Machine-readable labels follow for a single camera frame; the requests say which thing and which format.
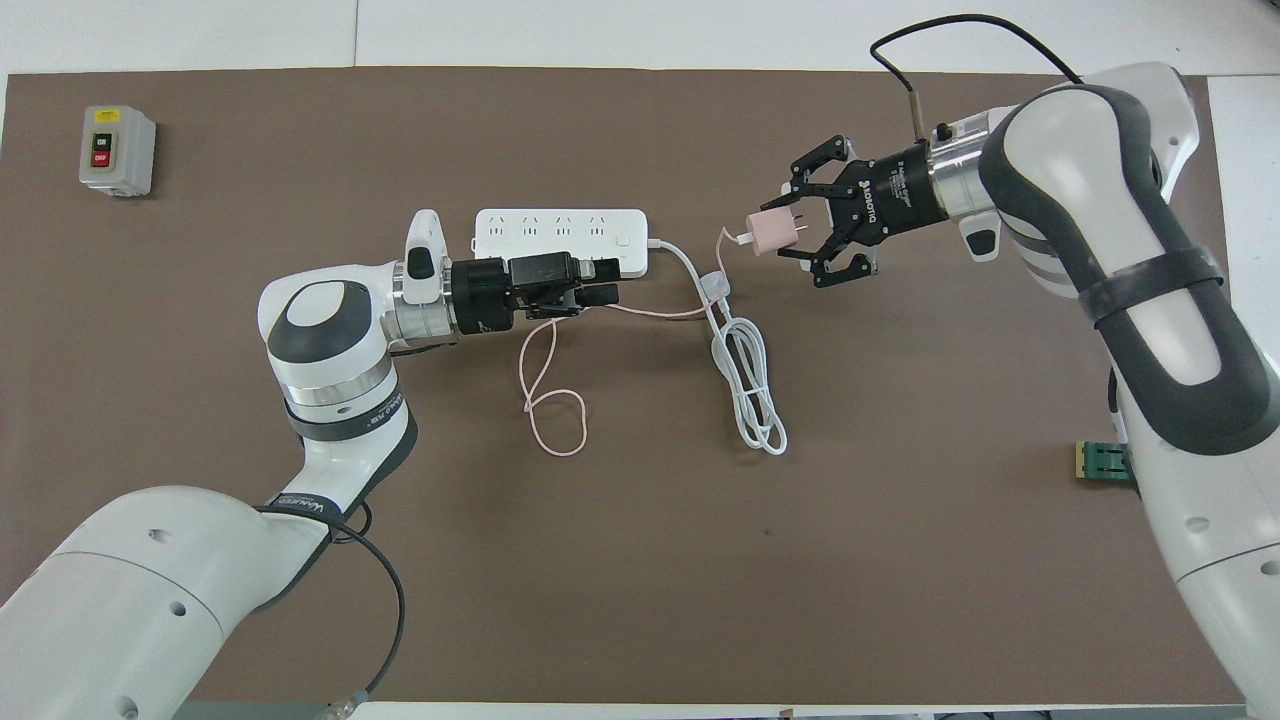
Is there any white power strip cord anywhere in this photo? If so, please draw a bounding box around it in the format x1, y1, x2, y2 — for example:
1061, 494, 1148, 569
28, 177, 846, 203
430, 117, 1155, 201
645, 237, 789, 457

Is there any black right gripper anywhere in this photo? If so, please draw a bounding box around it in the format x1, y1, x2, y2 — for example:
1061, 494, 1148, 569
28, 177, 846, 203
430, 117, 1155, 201
774, 134, 949, 292

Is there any white power strip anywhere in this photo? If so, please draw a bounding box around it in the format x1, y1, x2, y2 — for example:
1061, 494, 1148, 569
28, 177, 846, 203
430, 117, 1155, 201
473, 207, 650, 280

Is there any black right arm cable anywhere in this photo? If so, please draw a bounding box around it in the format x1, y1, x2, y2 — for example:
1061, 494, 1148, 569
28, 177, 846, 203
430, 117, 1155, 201
869, 13, 1084, 143

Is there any grey on off switch box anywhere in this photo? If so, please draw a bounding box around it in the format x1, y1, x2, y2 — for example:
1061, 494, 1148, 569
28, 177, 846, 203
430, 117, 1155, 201
79, 105, 158, 198

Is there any pink charging cable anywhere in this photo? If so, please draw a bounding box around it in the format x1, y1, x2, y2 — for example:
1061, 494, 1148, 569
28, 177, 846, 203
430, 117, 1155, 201
520, 225, 751, 458

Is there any green knife switch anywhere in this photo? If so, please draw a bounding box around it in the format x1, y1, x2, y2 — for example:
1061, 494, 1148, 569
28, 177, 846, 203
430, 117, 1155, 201
1075, 440, 1136, 484

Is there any brown paper table mat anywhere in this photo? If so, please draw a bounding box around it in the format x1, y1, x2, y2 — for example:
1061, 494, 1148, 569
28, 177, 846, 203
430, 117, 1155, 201
0, 66, 1251, 706

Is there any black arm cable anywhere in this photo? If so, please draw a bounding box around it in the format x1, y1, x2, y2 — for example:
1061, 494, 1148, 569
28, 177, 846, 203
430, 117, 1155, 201
262, 495, 408, 720
869, 13, 1084, 143

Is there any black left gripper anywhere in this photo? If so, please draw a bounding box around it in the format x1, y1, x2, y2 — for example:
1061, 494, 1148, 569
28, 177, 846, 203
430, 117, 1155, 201
448, 251, 621, 337

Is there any pink charger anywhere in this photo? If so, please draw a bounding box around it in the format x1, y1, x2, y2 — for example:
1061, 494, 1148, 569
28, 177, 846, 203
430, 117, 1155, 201
747, 207, 806, 260

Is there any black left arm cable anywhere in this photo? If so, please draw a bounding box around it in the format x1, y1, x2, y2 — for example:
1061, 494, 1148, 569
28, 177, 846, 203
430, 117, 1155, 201
262, 495, 408, 720

